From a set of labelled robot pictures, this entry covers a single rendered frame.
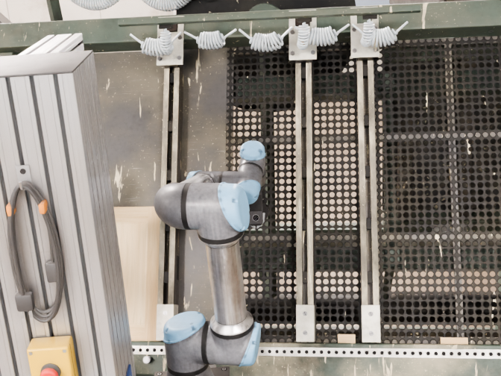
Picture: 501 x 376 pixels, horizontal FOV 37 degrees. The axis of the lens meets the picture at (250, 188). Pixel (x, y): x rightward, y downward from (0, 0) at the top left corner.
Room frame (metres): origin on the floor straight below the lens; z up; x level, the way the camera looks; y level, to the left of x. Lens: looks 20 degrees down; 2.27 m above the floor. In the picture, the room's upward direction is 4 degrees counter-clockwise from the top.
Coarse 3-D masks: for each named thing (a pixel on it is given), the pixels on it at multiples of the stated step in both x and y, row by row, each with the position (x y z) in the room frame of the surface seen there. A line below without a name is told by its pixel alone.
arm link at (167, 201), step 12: (192, 180) 1.92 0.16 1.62; (204, 180) 1.98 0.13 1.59; (216, 180) 2.06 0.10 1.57; (168, 192) 1.69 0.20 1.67; (180, 192) 1.68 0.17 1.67; (156, 204) 1.71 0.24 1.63; (168, 204) 1.67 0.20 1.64; (168, 216) 1.67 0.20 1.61; (180, 216) 1.65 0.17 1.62; (180, 228) 1.68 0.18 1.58
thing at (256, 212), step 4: (260, 192) 2.19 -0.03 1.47; (260, 196) 2.18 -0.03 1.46; (256, 200) 2.18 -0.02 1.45; (260, 200) 2.18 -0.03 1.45; (252, 204) 2.17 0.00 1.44; (256, 204) 2.17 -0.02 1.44; (260, 204) 2.17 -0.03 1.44; (252, 208) 2.16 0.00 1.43; (256, 208) 2.16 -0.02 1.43; (260, 208) 2.16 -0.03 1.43; (252, 212) 2.15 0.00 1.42; (256, 212) 2.15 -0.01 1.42; (260, 212) 2.15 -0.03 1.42; (252, 216) 2.14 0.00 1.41; (256, 216) 2.14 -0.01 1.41; (260, 216) 2.14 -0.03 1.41; (252, 220) 2.13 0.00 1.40; (256, 220) 2.14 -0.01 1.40; (260, 220) 2.14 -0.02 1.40; (252, 224) 2.13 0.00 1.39; (256, 224) 2.13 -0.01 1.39; (260, 224) 2.13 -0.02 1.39
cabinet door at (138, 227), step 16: (128, 208) 2.56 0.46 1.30; (144, 208) 2.55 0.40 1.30; (128, 224) 2.53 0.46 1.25; (144, 224) 2.53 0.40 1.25; (128, 240) 2.50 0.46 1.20; (144, 240) 2.50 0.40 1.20; (128, 256) 2.47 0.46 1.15; (144, 256) 2.47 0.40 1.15; (128, 272) 2.44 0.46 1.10; (144, 272) 2.44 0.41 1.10; (128, 288) 2.42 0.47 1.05; (144, 288) 2.41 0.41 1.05; (128, 304) 2.39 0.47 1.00; (144, 304) 2.38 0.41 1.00; (144, 320) 2.35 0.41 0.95; (144, 336) 2.32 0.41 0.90
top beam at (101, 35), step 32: (480, 0) 2.67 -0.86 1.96; (0, 32) 2.90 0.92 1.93; (32, 32) 2.88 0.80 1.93; (64, 32) 2.86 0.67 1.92; (96, 32) 2.84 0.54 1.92; (128, 32) 2.82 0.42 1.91; (192, 32) 2.78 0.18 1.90; (224, 32) 2.76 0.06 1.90; (256, 32) 2.74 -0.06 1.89; (416, 32) 2.68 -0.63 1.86; (448, 32) 2.68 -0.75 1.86; (480, 32) 2.67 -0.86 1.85
